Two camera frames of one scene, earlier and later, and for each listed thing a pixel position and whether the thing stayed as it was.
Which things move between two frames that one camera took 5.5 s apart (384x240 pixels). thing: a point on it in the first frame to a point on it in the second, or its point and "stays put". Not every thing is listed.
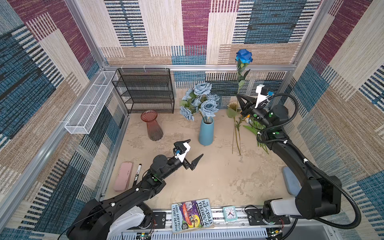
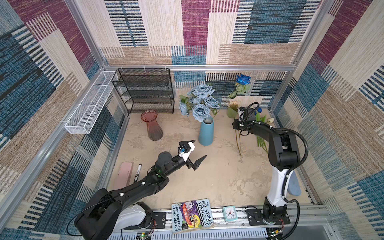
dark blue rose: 243,57 to 242,85
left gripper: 190,166 stays put
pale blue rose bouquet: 199,100 stays put
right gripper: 246,107 to 235,125
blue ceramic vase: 206,136 stays put
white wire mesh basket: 89,110 stays put
